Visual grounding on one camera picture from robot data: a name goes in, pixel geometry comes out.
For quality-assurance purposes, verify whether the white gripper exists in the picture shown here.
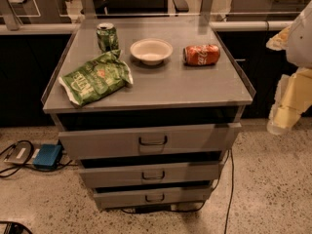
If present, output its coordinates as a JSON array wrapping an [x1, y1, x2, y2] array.
[[266, 1, 312, 136]]

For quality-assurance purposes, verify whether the grey top drawer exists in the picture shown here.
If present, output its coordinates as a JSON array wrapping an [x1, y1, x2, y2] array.
[[59, 123, 241, 160]]

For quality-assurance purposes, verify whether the grey drawer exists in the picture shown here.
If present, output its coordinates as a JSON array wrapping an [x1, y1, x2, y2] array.
[[94, 185, 211, 210], [59, 123, 241, 160], [79, 162, 223, 188]]

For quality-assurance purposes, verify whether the grey drawer cabinet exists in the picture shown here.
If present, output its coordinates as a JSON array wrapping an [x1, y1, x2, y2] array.
[[43, 16, 254, 197]]

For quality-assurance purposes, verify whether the grey bottom drawer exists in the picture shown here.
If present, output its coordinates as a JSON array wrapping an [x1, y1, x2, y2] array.
[[94, 185, 211, 210]]

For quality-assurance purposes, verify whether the grey middle drawer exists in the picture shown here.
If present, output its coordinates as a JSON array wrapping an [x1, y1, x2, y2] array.
[[79, 162, 223, 188]]

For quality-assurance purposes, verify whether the orange Coca-Cola can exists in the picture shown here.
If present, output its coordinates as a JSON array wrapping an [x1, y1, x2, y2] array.
[[183, 44, 220, 66]]

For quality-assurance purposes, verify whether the white paper bowl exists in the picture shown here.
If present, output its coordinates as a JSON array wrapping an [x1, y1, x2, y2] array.
[[130, 38, 173, 65]]

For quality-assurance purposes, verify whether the green chip bag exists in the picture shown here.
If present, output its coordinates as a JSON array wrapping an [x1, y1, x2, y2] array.
[[58, 50, 134, 106]]

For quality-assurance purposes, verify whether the green soda can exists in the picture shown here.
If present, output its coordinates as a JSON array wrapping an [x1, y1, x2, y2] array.
[[97, 22, 119, 52]]

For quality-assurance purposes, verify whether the blue electronics box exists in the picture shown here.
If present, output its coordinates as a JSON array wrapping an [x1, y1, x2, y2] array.
[[32, 144, 62, 170]]

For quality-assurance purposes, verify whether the grey flat device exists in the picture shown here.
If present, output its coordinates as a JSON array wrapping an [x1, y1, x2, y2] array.
[[4, 143, 41, 165]]

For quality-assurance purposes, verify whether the dark object bottom left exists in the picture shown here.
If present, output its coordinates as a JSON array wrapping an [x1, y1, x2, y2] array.
[[0, 221, 33, 234]]

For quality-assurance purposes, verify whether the white horizontal rail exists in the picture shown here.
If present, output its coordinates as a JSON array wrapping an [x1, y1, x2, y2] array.
[[0, 19, 295, 36]]

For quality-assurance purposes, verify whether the black floor cable right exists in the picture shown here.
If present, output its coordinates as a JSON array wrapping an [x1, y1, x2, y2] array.
[[120, 148, 236, 234]]

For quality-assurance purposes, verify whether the black cables left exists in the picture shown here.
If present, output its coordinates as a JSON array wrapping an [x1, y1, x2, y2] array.
[[0, 139, 74, 179]]

